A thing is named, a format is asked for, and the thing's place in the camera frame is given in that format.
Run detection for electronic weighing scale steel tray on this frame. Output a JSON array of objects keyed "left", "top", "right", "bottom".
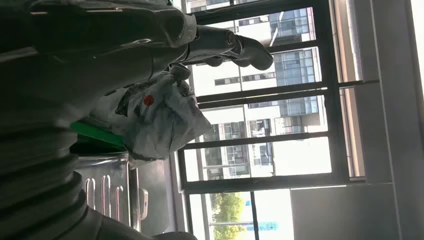
[{"left": 74, "top": 152, "right": 150, "bottom": 233}]

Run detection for black window frame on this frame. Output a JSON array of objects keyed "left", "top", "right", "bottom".
[{"left": 177, "top": 0, "right": 380, "bottom": 240}]

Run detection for green tree outside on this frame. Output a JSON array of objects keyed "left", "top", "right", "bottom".
[{"left": 210, "top": 192, "right": 248, "bottom": 240}]

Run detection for large green plastic crate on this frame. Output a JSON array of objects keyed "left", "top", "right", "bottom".
[{"left": 69, "top": 120, "right": 128, "bottom": 155}]

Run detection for white building outside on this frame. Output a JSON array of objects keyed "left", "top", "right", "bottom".
[{"left": 185, "top": 0, "right": 332, "bottom": 181}]

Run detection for grey mailer bag black print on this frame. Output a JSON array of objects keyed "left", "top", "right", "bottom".
[{"left": 89, "top": 71, "right": 213, "bottom": 163}]

